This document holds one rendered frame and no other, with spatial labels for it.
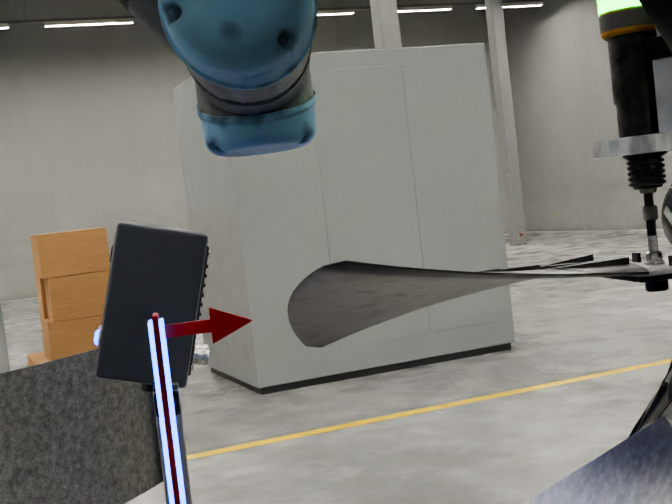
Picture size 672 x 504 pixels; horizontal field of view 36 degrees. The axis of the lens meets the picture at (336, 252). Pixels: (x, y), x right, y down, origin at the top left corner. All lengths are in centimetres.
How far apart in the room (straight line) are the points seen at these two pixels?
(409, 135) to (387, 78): 43
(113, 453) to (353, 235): 460
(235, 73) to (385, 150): 669
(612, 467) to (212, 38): 41
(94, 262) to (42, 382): 627
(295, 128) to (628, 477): 32
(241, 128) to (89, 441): 201
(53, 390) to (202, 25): 205
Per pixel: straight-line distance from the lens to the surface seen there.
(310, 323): 75
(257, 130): 63
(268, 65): 50
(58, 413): 252
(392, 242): 718
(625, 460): 74
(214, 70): 51
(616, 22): 74
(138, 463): 275
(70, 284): 871
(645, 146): 72
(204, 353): 129
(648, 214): 75
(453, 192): 741
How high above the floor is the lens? 125
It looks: 3 degrees down
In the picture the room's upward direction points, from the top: 6 degrees counter-clockwise
